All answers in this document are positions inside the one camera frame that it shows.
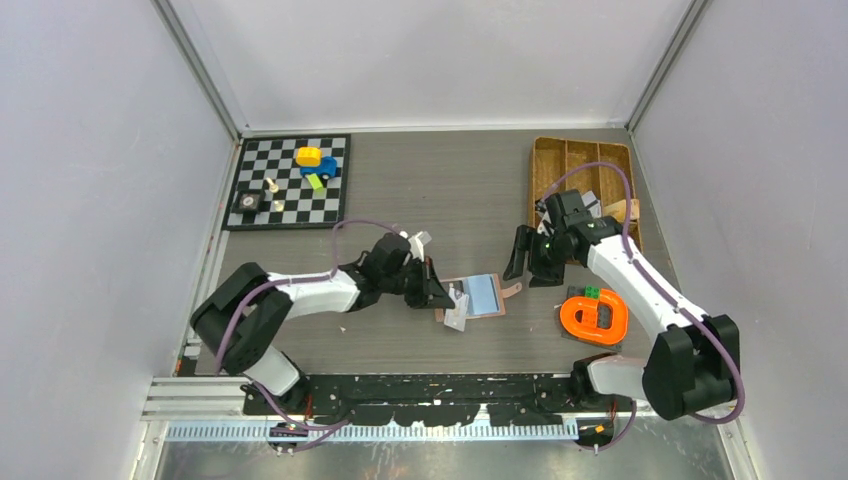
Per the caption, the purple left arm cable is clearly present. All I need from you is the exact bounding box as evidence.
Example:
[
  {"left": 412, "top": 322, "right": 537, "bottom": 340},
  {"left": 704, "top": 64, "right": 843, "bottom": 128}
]
[{"left": 213, "top": 219, "right": 405, "bottom": 454}]

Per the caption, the aluminium frame rail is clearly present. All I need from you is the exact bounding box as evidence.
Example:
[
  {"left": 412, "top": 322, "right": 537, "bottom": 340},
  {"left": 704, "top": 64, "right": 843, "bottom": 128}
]
[{"left": 140, "top": 370, "right": 745, "bottom": 444}]

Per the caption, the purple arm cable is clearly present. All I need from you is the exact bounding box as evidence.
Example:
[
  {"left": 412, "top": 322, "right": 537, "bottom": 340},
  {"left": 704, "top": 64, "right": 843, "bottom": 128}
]
[
  {"left": 540, "top": 161, "right": 747, "bottom": 454},
  {"left": 213, "top": 219, "right": 405, "bottom": 454}
]

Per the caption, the tan card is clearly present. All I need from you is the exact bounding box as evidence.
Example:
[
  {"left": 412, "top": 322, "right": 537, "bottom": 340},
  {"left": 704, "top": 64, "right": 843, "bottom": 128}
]
[{"left": 606, "top": 199, "right": 640, "bottom": 223}]

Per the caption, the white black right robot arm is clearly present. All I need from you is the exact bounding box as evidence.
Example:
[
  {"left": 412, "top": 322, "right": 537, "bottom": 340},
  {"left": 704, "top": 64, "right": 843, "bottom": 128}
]
[{"left": 504, "top": 190, "right": 746, "bottom": 424}]

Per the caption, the white chess pawn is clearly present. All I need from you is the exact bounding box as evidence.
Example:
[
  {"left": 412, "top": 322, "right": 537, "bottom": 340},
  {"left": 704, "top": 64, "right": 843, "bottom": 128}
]
[{"left": 265, "top": 178, "right": 279, "bottom": 193}]

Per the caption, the green toy block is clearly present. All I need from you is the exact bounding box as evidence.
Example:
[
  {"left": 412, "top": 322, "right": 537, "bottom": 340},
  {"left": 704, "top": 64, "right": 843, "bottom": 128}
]
[{"left": 306, "top": 174, "right": 326, "bottom": 193}]

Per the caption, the black white chessboard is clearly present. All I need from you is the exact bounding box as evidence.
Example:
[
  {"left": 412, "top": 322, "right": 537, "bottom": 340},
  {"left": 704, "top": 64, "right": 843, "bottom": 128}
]
[{"left": 222, "top": 134, "right": 352, "bottom": 231}]

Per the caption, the dark grey lego baseplate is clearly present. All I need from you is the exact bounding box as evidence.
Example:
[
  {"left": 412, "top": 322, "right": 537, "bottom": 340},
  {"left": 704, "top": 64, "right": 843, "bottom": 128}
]
[{"left": 560, "top": 285, "right": 624, "bottom": 351}]

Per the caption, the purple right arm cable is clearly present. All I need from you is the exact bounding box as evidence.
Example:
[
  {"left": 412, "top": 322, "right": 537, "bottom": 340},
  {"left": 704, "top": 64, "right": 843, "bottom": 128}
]
[{"left": 540, "top": 161, "right": 747, "bottom": 454}]

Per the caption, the grey striped credit card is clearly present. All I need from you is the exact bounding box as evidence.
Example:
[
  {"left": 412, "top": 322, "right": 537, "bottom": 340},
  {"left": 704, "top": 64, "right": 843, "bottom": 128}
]
[{"left": 581, "top": 191, "right": 603, "bottom": 218}]

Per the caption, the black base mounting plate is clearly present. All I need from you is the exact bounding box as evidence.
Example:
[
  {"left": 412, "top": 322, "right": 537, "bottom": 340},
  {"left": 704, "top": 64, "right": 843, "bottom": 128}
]
[{"left": 239, "top": 372, "right": 639, "bottom": 429}]

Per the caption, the pink leather card holder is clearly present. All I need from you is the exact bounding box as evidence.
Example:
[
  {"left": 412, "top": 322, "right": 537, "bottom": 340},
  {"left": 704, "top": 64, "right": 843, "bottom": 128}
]
[{"left": 435, "top": 273, "right": 523, "bottom": 324}]

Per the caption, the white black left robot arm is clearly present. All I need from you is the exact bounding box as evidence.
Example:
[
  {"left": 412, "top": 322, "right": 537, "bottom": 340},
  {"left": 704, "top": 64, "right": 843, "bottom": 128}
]
[{"left": 190, "top": 232, "right": 455, "bottom": 414}]

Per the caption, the orange horseshoe toy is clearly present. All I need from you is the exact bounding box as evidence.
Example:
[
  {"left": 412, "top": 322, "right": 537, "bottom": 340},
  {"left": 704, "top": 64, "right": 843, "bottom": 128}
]
[{"left": 559, "top": 288, "right": 629, "bottom": 346}]

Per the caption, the blue toy car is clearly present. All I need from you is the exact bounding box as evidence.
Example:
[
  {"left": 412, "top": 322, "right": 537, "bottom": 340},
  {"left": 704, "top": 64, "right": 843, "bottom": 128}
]
[{"left": 300, "top": 156, "right": 338, "bottom": 182}]

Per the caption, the green lego brick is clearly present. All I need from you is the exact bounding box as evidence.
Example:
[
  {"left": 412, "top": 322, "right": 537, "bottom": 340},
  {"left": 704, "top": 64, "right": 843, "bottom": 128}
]
[{"left": 584, "top": 286, "right": 601, "bottom": 300}]

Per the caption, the yellow toy block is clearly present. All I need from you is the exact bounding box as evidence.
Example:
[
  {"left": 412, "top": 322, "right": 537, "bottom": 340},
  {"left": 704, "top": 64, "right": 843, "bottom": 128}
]
[{"left": 294, "top": 146, "right": 323, "bottom": 168}]

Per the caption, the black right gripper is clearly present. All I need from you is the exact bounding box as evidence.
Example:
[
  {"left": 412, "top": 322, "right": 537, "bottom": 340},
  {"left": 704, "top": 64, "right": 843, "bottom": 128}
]
[{"left": 502, "top": 224, "right": 575, "bottom": 289}]

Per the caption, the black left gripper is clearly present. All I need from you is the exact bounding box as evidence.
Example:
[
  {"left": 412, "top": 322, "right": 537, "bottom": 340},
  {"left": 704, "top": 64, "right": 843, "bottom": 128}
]
[{"left": 381, "top": 255, "right": 454, "bottom": 309}]

